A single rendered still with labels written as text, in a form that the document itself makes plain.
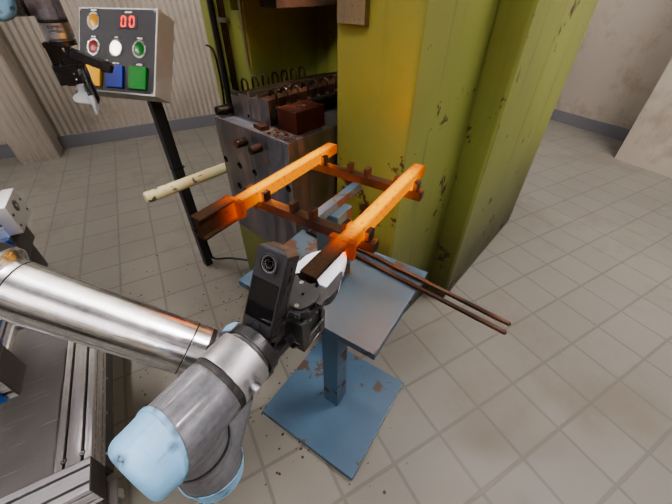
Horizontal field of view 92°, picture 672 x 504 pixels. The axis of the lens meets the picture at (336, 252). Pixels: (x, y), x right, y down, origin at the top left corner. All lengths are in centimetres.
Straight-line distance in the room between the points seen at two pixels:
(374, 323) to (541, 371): 107
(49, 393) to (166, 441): 117
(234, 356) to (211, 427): 7
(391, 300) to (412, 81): 54
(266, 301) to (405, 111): 68
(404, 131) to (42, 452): 139
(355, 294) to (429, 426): 74
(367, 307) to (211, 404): 49
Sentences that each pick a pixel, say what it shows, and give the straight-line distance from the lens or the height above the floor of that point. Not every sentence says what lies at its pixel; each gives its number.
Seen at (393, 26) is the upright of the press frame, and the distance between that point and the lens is 94.
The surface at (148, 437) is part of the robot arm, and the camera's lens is 37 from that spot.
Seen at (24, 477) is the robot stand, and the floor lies 21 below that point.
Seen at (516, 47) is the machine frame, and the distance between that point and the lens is 128.
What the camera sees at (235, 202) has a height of 95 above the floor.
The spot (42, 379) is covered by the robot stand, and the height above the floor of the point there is 21.
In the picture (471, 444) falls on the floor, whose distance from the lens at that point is 142.
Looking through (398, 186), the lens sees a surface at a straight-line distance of 69.
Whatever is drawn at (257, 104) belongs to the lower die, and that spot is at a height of 97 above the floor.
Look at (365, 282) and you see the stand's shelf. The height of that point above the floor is 67.
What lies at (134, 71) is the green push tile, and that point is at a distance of 147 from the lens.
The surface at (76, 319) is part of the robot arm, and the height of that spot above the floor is 95.
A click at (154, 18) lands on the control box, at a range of 148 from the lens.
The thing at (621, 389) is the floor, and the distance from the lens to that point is 183.
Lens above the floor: 126
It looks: 40 degrees down
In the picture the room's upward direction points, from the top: straight up
